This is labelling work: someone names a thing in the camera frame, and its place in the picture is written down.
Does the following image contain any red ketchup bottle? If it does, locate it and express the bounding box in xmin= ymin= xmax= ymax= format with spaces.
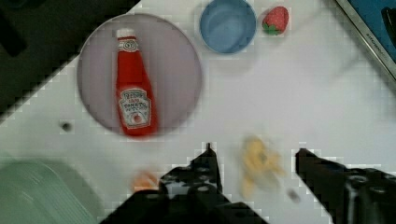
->
xmin=116 ymin=28 xmax=159 ymax=137

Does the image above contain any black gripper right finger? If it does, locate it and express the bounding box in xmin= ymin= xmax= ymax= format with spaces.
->
xmin=295 ymin=148 xmax=396 ymax=224

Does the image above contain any green colander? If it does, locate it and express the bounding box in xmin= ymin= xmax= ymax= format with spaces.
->
xmin=0 ymin=160 xmax=104 ymax=224

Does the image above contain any blue bowl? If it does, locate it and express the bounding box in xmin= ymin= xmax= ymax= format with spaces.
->
xmin=199 ymin=0 xmax=257 ymax=54

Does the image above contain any toy orange slice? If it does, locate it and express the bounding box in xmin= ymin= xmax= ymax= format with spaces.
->
xmin=131 ymin=171 xmax=159 ymax=192

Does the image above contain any yellow plush peeled banana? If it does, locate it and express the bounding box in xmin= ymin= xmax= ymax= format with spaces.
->
xmin=241 ymin=136 xmax=286 ymax=200

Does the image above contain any grey round plate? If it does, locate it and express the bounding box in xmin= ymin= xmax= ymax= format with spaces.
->
xmin=77 ymin=13 xmax=203 ymax=134

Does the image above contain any red toy strawberry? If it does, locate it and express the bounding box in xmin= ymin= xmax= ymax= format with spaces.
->
xmin=262 ymin=7 xmax=290 ymax=35

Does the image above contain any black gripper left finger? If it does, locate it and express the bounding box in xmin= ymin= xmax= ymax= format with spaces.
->
xmin=100 ymin=144 xmax=268 ymax=224

